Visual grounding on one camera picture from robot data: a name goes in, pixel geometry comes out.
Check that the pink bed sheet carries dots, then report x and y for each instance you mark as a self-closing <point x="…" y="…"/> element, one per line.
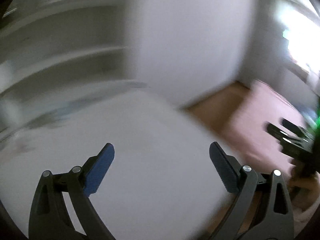
<point x="246" y="133"/>

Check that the white desk shelf unit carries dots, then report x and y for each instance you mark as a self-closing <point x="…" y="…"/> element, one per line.
<point x="55" y="51"/>

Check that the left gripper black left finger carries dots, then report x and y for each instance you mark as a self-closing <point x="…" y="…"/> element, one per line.
<point x="49" y="217"/>

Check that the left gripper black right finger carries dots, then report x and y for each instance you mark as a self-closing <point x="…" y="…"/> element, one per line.
<point x="261" y="208"/>

